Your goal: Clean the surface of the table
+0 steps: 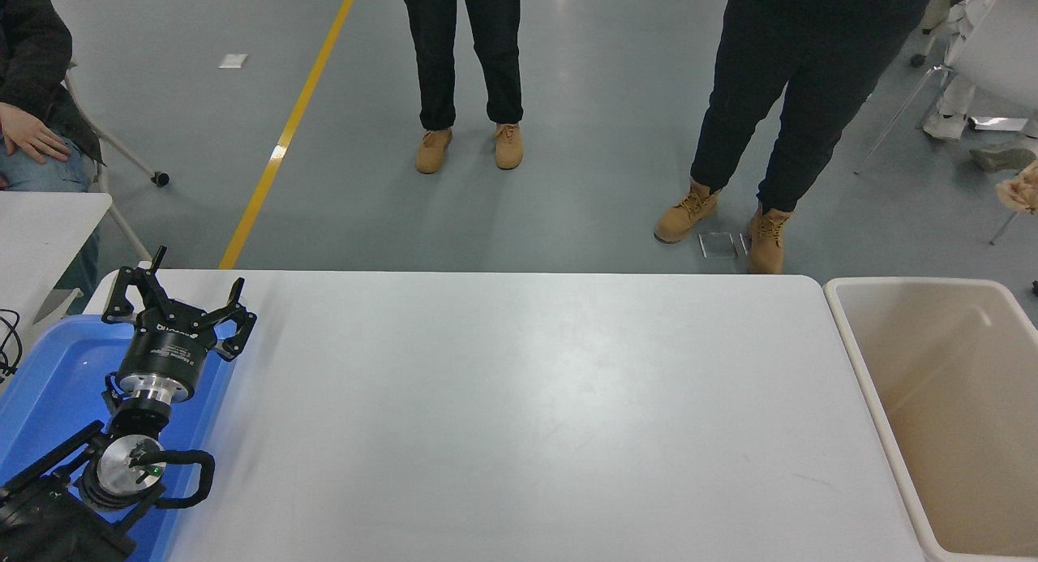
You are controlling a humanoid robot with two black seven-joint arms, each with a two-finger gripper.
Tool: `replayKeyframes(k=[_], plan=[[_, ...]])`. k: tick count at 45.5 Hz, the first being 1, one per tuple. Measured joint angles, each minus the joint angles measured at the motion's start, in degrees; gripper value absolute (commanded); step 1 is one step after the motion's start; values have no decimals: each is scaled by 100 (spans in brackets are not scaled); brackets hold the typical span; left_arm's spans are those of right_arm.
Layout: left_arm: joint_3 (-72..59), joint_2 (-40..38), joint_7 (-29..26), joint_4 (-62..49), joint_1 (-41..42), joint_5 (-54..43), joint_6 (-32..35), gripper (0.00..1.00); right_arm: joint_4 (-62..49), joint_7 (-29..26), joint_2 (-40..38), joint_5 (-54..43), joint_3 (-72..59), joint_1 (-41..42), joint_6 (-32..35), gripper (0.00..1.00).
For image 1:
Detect wheeled chair with white legs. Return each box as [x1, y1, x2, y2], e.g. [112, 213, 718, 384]
[910, 11, 941, 68]
[63, 61, 172, 261]

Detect beige jacket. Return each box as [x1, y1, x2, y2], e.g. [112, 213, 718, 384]
[924, 0, 974, 32]

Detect white side table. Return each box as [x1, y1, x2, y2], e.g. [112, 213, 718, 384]
[0, 191, 113, 328]

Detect blue plastic tray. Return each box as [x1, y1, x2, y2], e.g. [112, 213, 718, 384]
[0, 315, 240, 562]

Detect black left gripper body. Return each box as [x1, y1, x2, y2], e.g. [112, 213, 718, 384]
[120, 315, 218, 386]

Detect seated person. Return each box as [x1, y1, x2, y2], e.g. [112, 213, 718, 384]
[0, 0, 105, 313]

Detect large pale bin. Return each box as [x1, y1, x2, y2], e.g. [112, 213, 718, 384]
[823, 277, 1038, 562]

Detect black cable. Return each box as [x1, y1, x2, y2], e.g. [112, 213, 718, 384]
[0, 308, 23, 380]

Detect tan paper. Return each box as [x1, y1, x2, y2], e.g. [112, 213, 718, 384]
[996, 160, 1038, 216]

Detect seated person's left hand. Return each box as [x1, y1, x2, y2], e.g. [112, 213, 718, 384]
[0, 101, 74, 165]

